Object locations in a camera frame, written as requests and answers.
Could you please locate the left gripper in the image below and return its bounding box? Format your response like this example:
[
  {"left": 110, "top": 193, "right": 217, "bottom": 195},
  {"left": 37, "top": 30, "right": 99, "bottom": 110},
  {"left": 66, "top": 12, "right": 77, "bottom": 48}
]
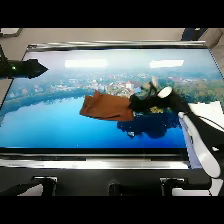
[{"left": 19, "top": 58, "right": 42, "bottom": 80}]

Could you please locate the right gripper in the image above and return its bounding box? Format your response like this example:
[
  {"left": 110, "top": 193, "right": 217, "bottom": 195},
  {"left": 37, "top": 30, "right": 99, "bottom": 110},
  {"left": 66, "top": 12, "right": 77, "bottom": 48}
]
[{"left": 128, "top": 93, "right": 153, "bottom": 113}]

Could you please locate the brown garment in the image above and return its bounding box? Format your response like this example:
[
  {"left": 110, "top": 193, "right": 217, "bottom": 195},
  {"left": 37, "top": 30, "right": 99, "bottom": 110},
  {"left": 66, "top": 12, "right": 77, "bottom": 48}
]
[{"left": 79, "top": 89, "right": 136, "bottom": 122}]

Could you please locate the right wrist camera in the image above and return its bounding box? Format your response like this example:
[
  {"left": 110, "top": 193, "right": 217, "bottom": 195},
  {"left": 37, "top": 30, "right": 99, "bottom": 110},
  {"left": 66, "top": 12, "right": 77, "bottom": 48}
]
[{"left": 143, "top": 81, "right": 162, "bottom": 98}]

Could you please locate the silver frame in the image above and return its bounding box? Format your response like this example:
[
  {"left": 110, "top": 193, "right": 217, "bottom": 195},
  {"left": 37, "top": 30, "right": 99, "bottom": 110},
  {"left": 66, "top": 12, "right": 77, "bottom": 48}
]
[{"left": 0, "top": 40, "right": 218, "bottom": 197}]

